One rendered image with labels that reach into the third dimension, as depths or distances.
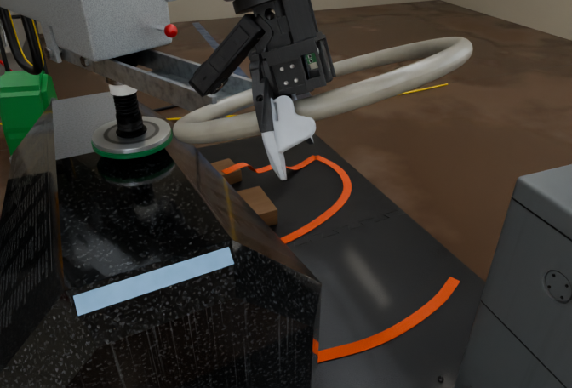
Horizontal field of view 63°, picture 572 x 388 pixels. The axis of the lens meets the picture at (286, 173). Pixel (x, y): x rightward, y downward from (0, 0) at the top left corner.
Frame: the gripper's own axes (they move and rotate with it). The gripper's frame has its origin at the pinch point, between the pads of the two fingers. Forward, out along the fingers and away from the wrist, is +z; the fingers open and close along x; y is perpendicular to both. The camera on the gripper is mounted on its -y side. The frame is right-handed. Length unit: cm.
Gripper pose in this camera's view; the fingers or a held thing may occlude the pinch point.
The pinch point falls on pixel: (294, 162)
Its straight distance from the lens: 58.4
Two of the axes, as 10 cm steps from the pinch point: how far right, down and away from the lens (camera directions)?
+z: 2.8, 9.2, 2.6
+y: 9.3, -1.9, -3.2
